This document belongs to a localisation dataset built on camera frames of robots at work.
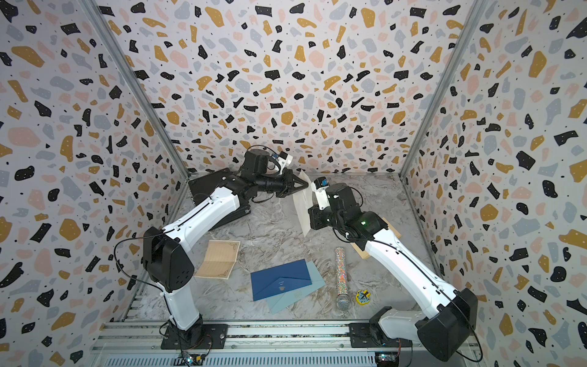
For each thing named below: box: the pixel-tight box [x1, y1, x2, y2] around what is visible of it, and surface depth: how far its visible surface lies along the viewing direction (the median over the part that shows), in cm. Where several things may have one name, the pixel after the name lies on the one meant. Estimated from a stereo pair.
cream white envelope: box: [292, 169, 313, 238], surface depth 80 cm
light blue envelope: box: [266, 259, 327, 315], surface depth 85 cm
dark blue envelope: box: [249, 258, 313, 303], surface depth 87 cm
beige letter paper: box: [194, 239, 241, 280], surface depth 94 cm
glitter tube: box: [334, 246, 353, 312], surface depth 84 cm
